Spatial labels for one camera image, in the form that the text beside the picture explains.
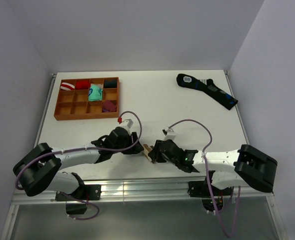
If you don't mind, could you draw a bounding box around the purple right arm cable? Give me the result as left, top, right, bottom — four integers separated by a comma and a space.
166, 119, 241, 238

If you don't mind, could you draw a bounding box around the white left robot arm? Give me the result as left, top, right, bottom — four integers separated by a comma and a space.
13, 126, 143, 200

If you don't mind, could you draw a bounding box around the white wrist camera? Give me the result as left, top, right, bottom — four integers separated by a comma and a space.
117, 117, 133, 132
162, 127, 177, 141

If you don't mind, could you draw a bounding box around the red white striped sock roll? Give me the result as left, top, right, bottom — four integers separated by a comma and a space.
60, 82, 75, 91

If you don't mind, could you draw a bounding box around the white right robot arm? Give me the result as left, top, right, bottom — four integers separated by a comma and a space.
147, 139, 278, 195

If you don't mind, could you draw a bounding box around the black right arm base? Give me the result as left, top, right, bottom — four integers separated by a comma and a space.
187, 180, 234, 213

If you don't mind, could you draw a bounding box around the aluminium mounting rail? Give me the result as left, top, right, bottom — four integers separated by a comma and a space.
10, 176, 274, 205

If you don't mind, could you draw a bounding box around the orange compartment tray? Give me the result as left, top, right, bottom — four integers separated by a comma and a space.
54, 77, 120, 121

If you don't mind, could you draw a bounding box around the brown striped sock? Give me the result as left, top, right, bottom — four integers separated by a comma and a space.
142, 144, 154, 163

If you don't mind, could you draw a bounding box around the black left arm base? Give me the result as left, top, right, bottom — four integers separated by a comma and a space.
54, 184, 101, 218

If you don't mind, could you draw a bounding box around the teal sock roll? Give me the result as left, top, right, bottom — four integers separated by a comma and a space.
88, 84, 103, 102

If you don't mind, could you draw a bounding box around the purple sock roll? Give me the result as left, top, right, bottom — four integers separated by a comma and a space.
102, 100, 117, 113

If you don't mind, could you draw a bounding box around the black blue sock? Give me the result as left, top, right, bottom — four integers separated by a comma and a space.
176, 73, 238, 110

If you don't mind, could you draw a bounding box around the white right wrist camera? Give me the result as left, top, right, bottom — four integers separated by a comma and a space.
162, 127, 177, 141

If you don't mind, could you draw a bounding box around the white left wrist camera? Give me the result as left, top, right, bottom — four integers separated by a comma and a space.
117, 117, 133, 132

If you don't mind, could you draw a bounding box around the dark green sock roll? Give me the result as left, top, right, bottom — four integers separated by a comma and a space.
103, 79, 118, 89

